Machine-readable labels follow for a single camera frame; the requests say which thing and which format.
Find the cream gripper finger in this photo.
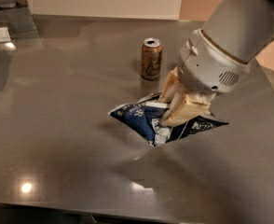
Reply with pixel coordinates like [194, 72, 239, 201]
[159, 81, 185, 104]
[159, 93, 186, 125]

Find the blue chip bag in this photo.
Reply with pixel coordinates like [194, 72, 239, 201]
[109, 92, 227, 147]

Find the orange soda can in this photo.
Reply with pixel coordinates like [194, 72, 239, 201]
[141, 37, 163, 80]

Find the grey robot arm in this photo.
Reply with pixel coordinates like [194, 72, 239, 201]
[159, 0, 274, 127]

